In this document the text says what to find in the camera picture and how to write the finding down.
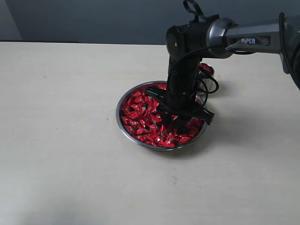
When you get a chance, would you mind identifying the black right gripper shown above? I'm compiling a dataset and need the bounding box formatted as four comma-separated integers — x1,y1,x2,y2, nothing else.
145,57,214,134

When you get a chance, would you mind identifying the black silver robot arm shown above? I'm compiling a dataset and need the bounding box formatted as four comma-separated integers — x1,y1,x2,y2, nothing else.
146,13,300,129

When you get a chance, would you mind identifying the steel bowl of candies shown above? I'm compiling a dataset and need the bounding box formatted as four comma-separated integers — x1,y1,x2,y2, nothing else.
116,81,209,151

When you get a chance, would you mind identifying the stainless steel cup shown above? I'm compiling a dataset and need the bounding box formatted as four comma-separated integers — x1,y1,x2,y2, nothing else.
197,63,217,94

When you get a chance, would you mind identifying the black cable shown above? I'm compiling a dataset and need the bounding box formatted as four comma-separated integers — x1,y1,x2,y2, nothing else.
194,67,220,108

